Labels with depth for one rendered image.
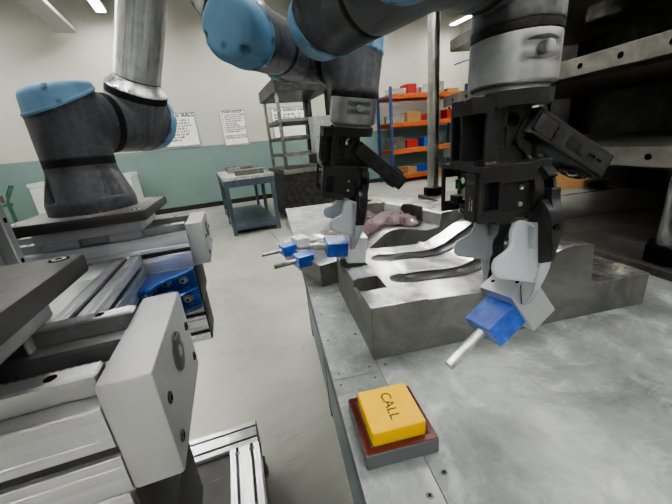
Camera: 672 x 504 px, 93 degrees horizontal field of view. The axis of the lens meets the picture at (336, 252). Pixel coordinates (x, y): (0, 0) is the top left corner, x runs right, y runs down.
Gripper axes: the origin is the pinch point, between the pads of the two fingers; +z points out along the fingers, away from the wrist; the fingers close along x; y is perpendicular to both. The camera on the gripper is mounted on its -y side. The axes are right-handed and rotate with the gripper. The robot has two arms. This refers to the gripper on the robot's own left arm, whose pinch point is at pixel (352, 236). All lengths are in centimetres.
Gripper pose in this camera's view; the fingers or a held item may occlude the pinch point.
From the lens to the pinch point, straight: 62.4
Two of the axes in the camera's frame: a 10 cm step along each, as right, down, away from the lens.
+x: 2.0, 4.3, -8.8
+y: -9.8, 0.2, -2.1
